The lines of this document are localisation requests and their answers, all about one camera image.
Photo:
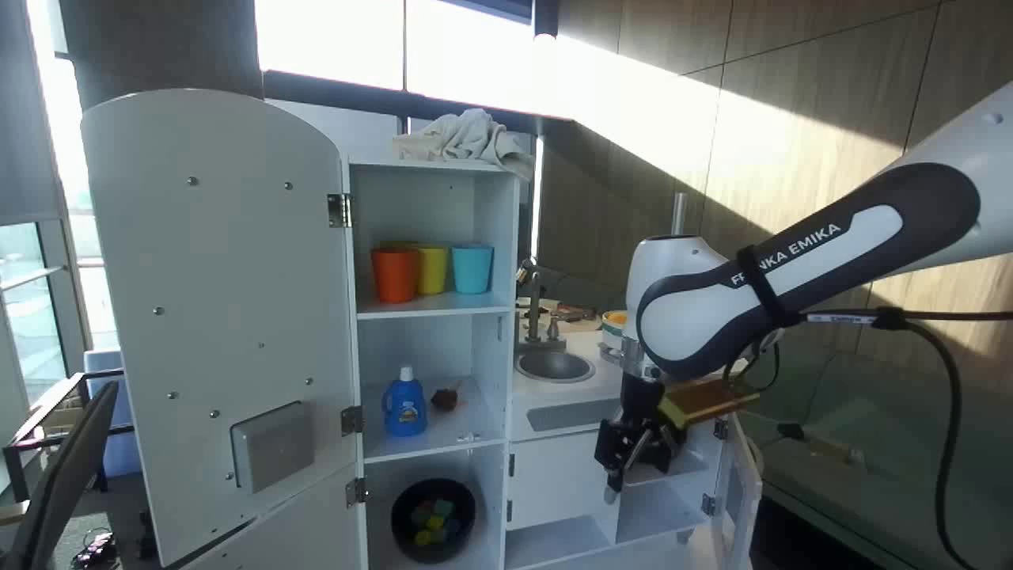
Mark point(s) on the black bowl with green items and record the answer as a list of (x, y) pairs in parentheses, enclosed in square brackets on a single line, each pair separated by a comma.
[(431, 519)]

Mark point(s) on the grey box on tall door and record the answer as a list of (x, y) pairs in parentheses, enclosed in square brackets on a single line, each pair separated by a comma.
[(274, 445)]

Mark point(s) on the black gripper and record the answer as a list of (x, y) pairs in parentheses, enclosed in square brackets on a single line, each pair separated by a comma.
[(636, 422)]

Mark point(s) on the tall white cabinet door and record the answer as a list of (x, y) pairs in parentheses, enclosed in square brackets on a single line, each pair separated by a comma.
[(222, 304)]

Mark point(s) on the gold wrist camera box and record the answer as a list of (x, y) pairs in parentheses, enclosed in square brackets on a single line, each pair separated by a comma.
[(704, 404)]

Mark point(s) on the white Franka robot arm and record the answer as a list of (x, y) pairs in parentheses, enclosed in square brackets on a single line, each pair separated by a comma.
[(843, 240)]

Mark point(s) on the small dark brown object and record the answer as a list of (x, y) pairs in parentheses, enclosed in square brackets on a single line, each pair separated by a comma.
[(444, 399)]

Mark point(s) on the blue cup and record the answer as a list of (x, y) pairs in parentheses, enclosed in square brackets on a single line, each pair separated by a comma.
[(472, 270)]

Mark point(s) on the blue detergent bottle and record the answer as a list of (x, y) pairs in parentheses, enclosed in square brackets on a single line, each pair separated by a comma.
[(403, 410)]

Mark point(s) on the yellow cup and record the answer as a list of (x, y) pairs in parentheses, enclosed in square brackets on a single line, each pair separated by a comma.
[(434, 270)]

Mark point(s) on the dark toy faucet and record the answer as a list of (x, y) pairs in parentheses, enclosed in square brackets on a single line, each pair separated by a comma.
[(538, 311)]

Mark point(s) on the orange cup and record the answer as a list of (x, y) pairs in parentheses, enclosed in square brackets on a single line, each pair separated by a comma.
[(392, 277)]

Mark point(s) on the white vertical pole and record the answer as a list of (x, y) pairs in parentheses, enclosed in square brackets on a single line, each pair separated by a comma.
[(679, 216)]

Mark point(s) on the dark round sink basin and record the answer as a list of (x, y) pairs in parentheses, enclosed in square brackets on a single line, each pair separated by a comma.
[(551, 362)]

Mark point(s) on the white toy kitchen cabinet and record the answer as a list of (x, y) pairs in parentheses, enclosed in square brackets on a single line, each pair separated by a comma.
[(431, 349)]

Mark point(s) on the blue storage bin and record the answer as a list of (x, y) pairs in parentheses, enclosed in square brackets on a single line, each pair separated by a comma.
[(106, 366)]

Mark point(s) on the crumpled white cloth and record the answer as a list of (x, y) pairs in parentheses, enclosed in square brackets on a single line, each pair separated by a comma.
[(462, 135)]

